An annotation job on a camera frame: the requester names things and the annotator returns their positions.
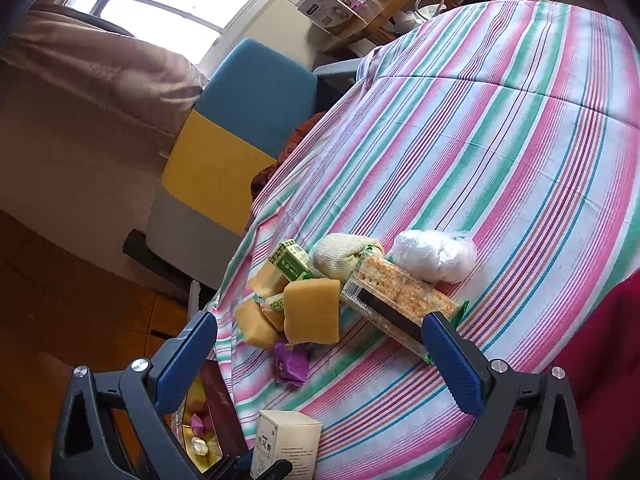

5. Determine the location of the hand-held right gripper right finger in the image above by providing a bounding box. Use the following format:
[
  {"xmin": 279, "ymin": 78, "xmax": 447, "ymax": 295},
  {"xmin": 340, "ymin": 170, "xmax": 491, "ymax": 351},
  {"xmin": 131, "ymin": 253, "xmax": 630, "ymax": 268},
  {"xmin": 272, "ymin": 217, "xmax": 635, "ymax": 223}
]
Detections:
[{"xmin": 421, "ymin": 311, "xmax": 588, "ymax": 480}]

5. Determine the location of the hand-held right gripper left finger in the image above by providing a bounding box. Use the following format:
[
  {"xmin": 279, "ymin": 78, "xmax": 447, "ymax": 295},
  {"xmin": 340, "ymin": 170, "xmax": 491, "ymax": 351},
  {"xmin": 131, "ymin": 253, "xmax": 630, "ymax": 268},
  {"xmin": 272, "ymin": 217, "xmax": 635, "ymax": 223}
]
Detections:
[{"xmin": 50, "ymin": 310, "xmax": 251, "ymax": 480}]

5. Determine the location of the dark red gift box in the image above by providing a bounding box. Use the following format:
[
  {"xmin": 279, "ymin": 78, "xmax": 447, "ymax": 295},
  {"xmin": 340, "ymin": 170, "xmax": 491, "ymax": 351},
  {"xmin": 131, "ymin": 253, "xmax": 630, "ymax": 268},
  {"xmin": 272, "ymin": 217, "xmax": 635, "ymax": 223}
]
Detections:
[{"xmin": 170, "ymin": 360, "xmax": 248, "ymax": 473}]

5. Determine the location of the long cracker packet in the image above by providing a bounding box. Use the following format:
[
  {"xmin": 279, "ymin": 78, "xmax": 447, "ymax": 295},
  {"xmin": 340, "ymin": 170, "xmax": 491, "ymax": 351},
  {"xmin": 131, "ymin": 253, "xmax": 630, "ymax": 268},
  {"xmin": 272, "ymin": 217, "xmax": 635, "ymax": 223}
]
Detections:
[{"xmin": 340, "ymin": 252, "xmax": 471, "ymax": 366}]

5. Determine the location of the green yellow snack packet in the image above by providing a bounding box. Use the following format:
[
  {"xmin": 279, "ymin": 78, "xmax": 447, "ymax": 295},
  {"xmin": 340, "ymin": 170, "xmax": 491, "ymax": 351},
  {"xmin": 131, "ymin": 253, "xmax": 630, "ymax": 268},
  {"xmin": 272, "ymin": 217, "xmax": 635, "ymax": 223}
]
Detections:
[{"xmin": 252, "ymin": 292, "xmax": 287, "ymax": 333}]

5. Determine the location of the purple snack packet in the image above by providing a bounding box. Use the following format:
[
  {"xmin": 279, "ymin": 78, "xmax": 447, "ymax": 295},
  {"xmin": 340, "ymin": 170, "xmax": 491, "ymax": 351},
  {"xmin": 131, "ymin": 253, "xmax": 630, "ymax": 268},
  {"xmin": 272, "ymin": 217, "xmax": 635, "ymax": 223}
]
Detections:
[{"xmin": 272, "ymin": 341, "xmax": 310, "ymax": 387}]

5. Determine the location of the white plastic bag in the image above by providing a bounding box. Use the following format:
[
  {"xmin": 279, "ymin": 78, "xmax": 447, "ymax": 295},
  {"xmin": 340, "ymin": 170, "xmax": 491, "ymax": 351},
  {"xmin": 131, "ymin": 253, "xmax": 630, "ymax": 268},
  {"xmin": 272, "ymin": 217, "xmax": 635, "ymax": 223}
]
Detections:
[{"xmin": 391, "ymin": 230, "xmax": 478, "ymax": 284}]

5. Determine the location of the white medicine box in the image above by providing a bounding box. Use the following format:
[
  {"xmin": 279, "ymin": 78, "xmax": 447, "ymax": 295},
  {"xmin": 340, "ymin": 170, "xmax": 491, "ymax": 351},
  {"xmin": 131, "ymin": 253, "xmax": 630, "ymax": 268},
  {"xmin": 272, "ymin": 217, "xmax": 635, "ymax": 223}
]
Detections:
[{"xmin": 250, "ymin": 409, "xmax": 323, "ymax": 480}]

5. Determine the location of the large yellow sponge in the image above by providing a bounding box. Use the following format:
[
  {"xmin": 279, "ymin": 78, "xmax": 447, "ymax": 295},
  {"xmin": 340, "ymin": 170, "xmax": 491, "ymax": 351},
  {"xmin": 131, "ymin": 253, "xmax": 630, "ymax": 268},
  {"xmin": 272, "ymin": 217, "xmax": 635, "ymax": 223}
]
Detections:
[{"xmin": 282, "ymin": 277, "xmax": 342, "ymax": 346}]

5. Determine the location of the green printed carton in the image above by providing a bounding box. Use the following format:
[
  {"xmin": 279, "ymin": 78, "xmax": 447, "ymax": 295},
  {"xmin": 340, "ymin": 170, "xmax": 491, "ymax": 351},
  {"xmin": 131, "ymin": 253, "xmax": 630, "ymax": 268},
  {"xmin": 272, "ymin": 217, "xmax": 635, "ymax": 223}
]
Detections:
[{"xmin": 267, "ymin": 240, "xmax": 321, "ymax": 283}]

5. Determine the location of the cream knitted cloth bundle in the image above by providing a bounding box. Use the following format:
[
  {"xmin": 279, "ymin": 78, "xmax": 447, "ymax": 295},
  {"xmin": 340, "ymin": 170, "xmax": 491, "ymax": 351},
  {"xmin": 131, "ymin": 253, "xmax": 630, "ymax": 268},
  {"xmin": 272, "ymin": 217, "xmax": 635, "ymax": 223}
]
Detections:
[{"xmin": 311, "ymin": 233, "xmax": 386, "ymax": 281}]

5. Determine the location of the red blanket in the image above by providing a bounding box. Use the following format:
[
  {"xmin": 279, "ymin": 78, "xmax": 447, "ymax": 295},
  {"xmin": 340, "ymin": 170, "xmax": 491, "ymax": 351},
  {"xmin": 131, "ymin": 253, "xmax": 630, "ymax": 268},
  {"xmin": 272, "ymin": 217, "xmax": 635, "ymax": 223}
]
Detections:
[{"xmin": 480, "ymin": 275, "xmax": 640, "ymax": 480}]

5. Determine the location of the striped blanket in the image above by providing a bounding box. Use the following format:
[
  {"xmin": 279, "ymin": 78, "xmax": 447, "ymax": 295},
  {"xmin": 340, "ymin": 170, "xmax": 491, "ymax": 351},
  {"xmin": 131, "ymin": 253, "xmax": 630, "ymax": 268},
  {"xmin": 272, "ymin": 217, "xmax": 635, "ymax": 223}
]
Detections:
[{"xmin": 207, "ymin": 0, "xmax": 640, "ymax": 480}]

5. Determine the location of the dark red cloth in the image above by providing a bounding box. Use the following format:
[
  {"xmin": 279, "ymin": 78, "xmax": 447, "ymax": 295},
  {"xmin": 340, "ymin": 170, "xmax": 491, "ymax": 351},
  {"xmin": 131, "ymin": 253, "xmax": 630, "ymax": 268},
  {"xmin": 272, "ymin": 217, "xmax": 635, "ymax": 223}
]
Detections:
[{"xmin": 250, "ymin": 110, "xmax": 326, "ymax": 196}]

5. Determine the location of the blue and yellow chair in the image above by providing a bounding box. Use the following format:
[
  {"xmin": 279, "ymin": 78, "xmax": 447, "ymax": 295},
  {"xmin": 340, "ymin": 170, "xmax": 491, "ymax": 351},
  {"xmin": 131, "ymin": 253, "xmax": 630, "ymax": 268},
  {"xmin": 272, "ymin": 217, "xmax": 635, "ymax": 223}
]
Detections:
[{"xmin": 122, "ymin": 38, "xmax": 363, "ymax": 273}]

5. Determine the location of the beige curtain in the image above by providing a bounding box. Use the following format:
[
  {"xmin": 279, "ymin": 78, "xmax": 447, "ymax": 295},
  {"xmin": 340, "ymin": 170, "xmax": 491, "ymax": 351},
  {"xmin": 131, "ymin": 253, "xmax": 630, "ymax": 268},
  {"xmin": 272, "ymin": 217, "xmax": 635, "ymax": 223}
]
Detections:
[{"xmin": 0, "ymin": 2, "xmax": 208, "ymax": 156}]

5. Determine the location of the window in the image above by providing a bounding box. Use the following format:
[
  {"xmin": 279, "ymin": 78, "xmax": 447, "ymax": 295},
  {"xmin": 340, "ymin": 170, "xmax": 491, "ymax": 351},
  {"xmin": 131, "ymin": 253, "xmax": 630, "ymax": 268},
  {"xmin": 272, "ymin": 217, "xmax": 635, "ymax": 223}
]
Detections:
[{"xmin": 65, "ymin": 0, "xmax": 291, "ymax": 66}]

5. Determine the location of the wooden side table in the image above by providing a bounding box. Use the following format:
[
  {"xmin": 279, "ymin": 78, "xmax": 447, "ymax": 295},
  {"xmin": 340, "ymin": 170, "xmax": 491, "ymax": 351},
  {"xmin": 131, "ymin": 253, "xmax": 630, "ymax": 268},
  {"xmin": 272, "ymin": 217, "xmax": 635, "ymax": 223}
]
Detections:
[{"xmin": 307, "ymin": 0, "xmax": 436, "ymax": 56}]

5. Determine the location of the white printed appliance box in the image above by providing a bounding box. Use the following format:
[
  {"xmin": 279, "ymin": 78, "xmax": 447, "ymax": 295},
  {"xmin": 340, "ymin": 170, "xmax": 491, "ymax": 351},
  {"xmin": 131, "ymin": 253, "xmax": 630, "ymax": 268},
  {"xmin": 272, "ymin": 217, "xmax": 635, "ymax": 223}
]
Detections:
[{"xmin": 295, "ymin": 0, "xmax": 351, "ymax": 36}]

